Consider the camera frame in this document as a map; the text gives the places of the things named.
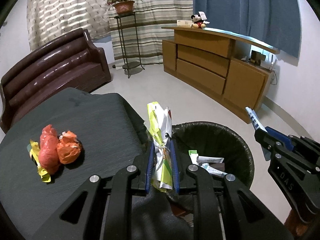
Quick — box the red plastic bag trash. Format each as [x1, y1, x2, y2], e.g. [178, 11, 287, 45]
[39, 125, 61, 175]

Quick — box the orange plastic bag trash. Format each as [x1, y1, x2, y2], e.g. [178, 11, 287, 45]
[56, 131, 82, 165]

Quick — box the yellow snack wrapper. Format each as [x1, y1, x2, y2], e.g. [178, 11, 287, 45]
[27, 140, 51, 183]

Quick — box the white green wrapper bundle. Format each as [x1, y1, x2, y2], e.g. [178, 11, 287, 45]
[147, 101, 173, 192]

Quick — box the black lined trash bin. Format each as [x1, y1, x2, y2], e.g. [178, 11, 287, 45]
[170, 121, 255, 213]

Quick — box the white paper trash in bin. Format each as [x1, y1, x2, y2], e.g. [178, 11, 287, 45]
[188, 150, 227, 178]

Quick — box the white router on shelf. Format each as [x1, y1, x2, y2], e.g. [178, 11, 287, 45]
[260, 53, 277, 71]

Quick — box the dark box on shelf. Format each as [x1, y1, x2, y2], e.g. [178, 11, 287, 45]
[249, 50, 266, 66]

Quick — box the wooden sideboard cabinet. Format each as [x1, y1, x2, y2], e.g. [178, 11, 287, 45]
[162, 27, 280, 124]

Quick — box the blue curtain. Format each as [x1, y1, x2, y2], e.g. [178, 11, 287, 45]
[193, 0, 301, 57]

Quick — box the Mickey Mouse plush toy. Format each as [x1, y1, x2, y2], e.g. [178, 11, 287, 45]
[191, 11, 210, 29]

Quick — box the cardboard box on cabinet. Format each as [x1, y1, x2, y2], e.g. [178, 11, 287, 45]
[176, 20, 193, 28]

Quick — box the dark brown leather sofa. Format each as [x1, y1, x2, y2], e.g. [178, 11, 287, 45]
[1, 28, 112, 133]

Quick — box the black metal plant stand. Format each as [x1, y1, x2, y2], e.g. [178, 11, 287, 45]
[114, 11, 145, 79]

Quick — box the striped beige curtain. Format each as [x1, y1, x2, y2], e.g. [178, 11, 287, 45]
[124, 0, 193, 65]

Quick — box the terracotta potted plant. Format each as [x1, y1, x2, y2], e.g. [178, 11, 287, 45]
[107, 0, 141, 16]

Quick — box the patterned sheer curtain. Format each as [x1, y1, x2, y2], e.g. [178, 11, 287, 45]
[27, 0, 110, 51]

